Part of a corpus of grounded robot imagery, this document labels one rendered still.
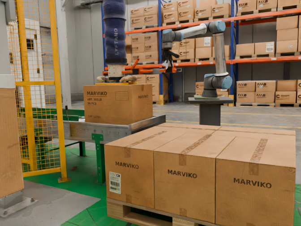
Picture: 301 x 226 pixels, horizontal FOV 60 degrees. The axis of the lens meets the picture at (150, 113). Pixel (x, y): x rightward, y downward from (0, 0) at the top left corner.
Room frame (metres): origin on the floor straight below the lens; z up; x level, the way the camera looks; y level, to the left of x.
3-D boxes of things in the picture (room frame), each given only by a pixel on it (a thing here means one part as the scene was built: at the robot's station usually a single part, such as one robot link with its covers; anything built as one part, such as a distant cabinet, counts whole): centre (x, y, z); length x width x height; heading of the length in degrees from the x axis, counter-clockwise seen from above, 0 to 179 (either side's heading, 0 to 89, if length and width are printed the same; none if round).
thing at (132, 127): (2.54, 0.01, 0.58); 0.70 x 0.03 x 0.06; 151
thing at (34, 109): (3.52, 1.22, 0.60); 1.60 x 0.10 x 0.09; 61
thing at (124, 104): (2.73, 0.33, 0.75); 0.60 x 0.40 x 0.40; 61
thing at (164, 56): (2.48, -0.17, 1.22); 0.09 x 0.08 x 0.12; 62
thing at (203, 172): (1.96, -0.43, 0.34); 1.20 x 1.00 x 0.40; 61
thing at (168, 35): (2.48, -0.18, 1.39); 0.10 x 0.09 x 0.12; 125
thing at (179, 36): (2.55, -0.26, 1.39); 0.12 x 0.12 x 0.09; 35
